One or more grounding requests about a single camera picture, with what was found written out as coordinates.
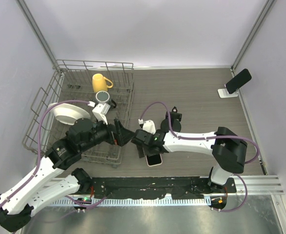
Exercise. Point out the black clamp phone stand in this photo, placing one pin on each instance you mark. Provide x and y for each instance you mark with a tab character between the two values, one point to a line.
174	121

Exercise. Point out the pink case phone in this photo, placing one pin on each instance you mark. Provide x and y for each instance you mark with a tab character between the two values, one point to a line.
154	160

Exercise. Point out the dark teal cup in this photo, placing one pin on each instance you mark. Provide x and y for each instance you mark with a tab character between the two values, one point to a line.
104	96

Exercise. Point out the yellow mug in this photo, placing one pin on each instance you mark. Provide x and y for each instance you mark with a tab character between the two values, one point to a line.
101	83

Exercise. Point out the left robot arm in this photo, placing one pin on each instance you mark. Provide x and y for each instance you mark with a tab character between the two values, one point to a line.
20	203

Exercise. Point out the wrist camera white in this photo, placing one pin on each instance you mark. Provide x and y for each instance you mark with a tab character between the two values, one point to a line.
148	126
100	111

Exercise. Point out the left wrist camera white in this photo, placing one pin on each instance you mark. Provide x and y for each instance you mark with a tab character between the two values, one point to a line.
100	111

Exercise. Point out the grey wire dish rack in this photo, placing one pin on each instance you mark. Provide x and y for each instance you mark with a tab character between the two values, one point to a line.
71	83

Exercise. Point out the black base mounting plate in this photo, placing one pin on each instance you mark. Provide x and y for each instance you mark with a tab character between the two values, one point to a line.
150	188

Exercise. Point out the white slotted cable duct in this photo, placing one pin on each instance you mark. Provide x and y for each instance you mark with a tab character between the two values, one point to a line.
166	201

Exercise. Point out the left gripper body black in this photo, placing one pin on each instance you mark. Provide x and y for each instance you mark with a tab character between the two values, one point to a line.
112	137

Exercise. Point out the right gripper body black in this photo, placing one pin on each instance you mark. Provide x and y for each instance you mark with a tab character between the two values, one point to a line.
148	151

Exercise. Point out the white plate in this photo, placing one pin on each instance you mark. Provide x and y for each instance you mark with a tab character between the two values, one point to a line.
69	114

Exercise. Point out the aluminium rail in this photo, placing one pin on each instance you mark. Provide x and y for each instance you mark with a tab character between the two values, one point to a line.
263	185

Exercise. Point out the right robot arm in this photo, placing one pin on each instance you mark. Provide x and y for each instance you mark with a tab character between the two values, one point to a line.
223	145

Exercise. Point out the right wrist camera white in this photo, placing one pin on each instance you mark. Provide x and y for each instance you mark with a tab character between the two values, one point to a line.
148	126

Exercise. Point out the black case phone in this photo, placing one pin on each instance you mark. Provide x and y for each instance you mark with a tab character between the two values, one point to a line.
238	81

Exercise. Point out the white phone stand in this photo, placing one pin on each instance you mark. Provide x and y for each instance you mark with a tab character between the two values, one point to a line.
224	93

